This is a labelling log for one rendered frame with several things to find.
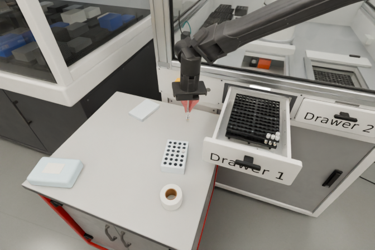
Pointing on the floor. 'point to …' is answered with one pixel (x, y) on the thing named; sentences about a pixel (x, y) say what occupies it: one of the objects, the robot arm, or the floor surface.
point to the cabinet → (301, 131)
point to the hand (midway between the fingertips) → (187, 109)
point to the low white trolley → (135, 178)
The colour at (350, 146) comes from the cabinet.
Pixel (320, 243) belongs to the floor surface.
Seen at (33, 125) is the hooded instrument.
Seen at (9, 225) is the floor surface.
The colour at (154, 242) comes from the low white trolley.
